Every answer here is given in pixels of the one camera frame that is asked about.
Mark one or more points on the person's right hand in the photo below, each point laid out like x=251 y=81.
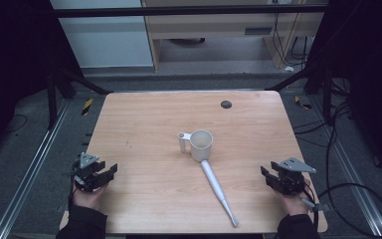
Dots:
x=293 y=204

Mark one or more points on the yellow black striped tape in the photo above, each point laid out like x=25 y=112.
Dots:
x=87 y=107
x=302 y=103

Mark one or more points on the light wooden desk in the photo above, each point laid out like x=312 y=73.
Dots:
x=212 y=28

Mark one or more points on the white cabinet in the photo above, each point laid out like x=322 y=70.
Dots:
x=106 y=43

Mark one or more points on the white toothbrush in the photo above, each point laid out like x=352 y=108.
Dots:
x=216 y=187

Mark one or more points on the aluminium floor rail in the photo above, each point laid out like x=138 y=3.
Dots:
x=354 y=179
x=30 y=171

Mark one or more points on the black metal stand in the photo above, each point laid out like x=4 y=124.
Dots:
x=327 y=96
x=51 y=99

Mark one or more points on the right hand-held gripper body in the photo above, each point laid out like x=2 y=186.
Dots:
x=293 y=177

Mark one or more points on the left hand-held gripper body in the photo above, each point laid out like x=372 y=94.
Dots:
x=85 y=170

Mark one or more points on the dark round table grommet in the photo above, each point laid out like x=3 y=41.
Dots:
x=226 y=104

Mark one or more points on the black horizontal frame bar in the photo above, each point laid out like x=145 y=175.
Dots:
x=185 y=11

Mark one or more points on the person's left hand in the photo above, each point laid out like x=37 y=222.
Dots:
x=88 y=199

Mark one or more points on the dark curtain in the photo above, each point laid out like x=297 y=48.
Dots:
x=10 y=66
x=371 y=66

